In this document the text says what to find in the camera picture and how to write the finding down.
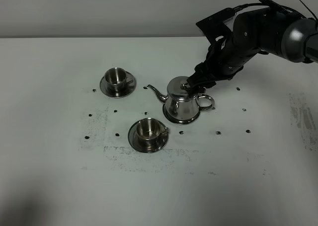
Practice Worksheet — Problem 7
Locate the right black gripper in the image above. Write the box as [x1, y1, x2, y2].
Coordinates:
[187, 36, 258, 94]

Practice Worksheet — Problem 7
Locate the stainless steel teapot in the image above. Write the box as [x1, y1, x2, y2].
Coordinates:
[147, 76, 215, 120]

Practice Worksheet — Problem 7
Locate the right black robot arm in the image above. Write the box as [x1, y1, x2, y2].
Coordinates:
[185, 7, 318, 92]

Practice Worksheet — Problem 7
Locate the steel saucer under teapot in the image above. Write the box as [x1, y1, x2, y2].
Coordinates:
[162, 105, 200, 125]

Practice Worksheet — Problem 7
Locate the near stainless steel teacup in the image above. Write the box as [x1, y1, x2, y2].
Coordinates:
[136, 117, 168, 146]

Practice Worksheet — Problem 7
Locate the stainless steel teacup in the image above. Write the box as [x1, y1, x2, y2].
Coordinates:
[136, 117, 168, 146]
[104, 67, 133, 91]

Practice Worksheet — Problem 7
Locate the far stainless steel saucer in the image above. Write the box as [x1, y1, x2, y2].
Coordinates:
[99, 72, 137, 98]

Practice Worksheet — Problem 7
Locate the stainless steel saucer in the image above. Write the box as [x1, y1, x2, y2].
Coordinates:
[99, 72, 137, 98]
[128, 121, 169, 153]

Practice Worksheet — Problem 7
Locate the far stainless steel teacup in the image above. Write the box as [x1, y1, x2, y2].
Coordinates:
[104, 67, 133, 91]

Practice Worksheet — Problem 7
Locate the near stainless steel saucer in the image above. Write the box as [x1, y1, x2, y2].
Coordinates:
[128, 121, 169, 153]

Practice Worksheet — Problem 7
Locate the right black camera cable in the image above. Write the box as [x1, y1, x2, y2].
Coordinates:
[232, 0, 318, 25]

